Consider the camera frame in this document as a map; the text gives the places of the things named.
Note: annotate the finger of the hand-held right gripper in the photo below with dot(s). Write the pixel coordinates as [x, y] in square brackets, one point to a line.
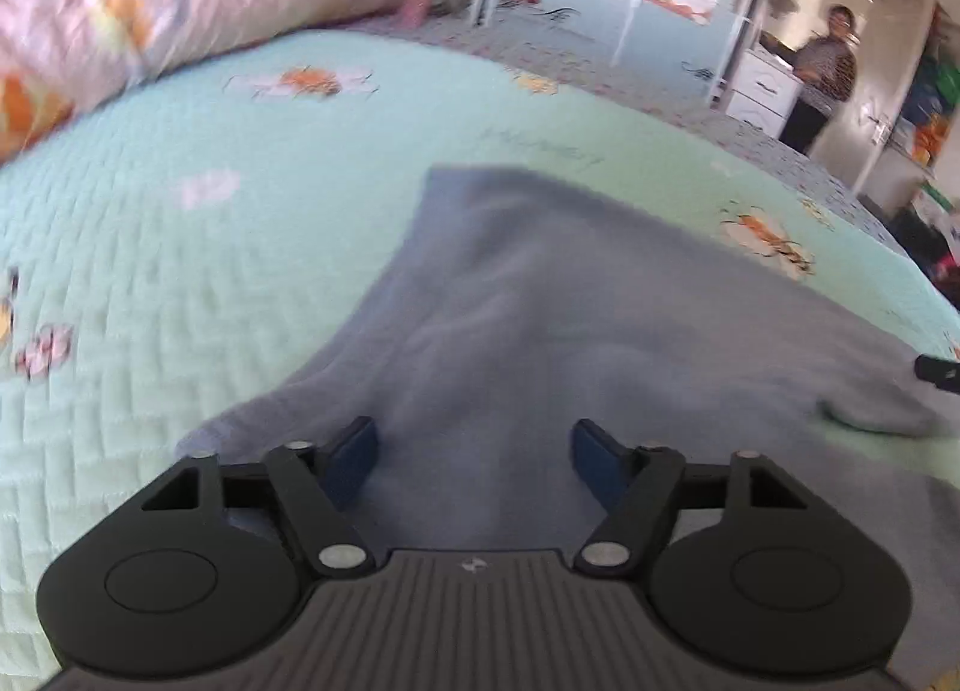
[937, 368]

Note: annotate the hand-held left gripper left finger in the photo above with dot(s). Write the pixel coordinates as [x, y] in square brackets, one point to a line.
[352, 462]

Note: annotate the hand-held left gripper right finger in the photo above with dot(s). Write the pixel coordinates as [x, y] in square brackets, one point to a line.
[596, 462]

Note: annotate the black armchair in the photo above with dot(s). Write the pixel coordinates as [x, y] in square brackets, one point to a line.
[919, 233]

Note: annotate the pile of colourful bags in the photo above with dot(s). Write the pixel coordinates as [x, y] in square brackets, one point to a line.
[934, 121]

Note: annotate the mint green bee-print quilt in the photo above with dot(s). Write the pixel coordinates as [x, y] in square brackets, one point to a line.
[150, 286]

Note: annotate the white room door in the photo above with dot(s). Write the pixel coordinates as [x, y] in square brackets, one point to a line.
[892, 76]

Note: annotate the white drawer cabinet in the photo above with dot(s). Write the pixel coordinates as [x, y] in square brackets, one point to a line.
[761, 91]

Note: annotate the sliding door wardrobe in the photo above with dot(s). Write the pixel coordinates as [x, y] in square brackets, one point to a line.
[675, 54]

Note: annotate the pink floral duvet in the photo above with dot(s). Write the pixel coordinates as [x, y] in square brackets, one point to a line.
[150, 1]

